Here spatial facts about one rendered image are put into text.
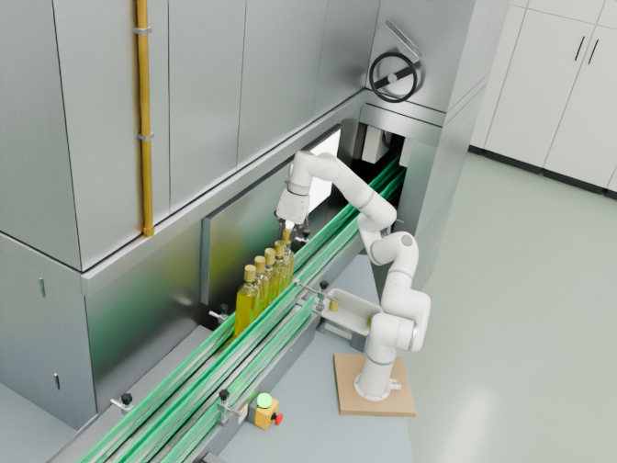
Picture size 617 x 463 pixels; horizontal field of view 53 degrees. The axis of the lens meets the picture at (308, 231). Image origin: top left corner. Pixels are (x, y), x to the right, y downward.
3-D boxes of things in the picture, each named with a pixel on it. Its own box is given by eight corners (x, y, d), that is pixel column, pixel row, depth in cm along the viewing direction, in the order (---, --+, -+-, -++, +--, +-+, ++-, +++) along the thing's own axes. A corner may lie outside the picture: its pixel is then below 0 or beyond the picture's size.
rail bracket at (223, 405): (222, 416, 181) (224, 385, 174) (243, 428, 179) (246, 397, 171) (214, 426, 178) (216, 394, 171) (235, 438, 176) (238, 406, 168)
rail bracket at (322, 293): (296, 295, 229) (299, 268, 222) (336, 313, 223) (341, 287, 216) (292, 299, 227) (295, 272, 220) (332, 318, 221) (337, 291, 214)
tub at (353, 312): (330, 302, 248) (333, 286, 243) (382, 325, 241) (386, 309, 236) (309, 327, 235) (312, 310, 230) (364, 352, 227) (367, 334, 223)
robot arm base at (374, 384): (398, 376, 217) (407, 344, 208) (400, 404, 207) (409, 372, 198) (353, 370, 217) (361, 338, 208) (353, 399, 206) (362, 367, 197)
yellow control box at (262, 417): (259, 406, 202) (261, 390, 198) (278, 417, 199) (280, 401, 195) (247, 421, 197) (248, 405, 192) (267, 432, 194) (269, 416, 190)
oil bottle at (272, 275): (261, 308, 222) (265, 260, 210) (274, 314, 220) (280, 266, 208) (252, 316, 218) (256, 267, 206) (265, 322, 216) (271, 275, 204)
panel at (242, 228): (325, 193, 274) (336, 122, 255) (331, 196, 273) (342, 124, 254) (200, 301, 206) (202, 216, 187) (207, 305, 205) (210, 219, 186)
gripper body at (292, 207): (280, 185, 205) (273, 216, 208) (307, 195, 201) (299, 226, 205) (290, 181, 211) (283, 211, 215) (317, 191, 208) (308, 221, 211)
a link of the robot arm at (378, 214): (363, 221, 200) (334, 236, 211) (409, 259, 206) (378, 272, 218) (376, 186, 209) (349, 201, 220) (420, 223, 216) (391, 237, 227)
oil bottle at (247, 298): (242, 325, 213) (246, 276, 201) (256, 332, 212) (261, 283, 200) (233, 334, 209) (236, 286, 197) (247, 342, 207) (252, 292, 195)
